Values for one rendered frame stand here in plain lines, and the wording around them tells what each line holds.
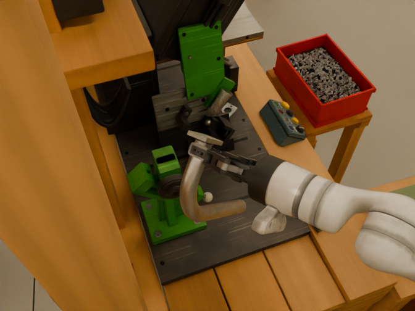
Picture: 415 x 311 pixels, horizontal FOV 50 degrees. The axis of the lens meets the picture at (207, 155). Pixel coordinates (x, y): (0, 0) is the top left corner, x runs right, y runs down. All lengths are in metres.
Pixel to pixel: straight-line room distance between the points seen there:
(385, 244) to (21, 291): 1.87
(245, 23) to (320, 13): 2.09
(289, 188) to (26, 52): 0.45
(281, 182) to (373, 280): 0.63
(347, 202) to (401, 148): 2.09
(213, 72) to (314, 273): 0.60
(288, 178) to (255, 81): 0.94
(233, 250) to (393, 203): 0.64
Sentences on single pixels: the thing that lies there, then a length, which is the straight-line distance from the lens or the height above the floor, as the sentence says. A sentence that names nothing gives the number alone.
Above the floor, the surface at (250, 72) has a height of 0.90.
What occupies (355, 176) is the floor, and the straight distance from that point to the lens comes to 2.50.
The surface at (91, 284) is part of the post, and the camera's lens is 0.54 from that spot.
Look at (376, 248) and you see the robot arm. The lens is 0.60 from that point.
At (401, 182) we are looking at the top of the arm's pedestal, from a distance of 1.46.
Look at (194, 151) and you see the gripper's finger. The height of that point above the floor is 1.40.
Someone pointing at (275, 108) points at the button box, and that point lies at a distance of 1.39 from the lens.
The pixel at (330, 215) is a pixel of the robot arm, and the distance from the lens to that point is 0.62.
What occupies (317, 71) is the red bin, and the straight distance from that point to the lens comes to 1.63.
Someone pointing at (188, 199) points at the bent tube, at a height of 1.33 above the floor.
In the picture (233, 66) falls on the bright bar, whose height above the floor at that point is 1.01.
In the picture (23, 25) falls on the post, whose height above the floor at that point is 1.83.
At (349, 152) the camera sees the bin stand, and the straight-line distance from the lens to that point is 1.82.
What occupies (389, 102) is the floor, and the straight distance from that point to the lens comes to 2.92.
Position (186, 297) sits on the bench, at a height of 0.88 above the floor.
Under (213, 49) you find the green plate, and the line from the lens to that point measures 1.20.
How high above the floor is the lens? 1.97
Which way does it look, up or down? 54 degrees down
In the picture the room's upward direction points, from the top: straight up
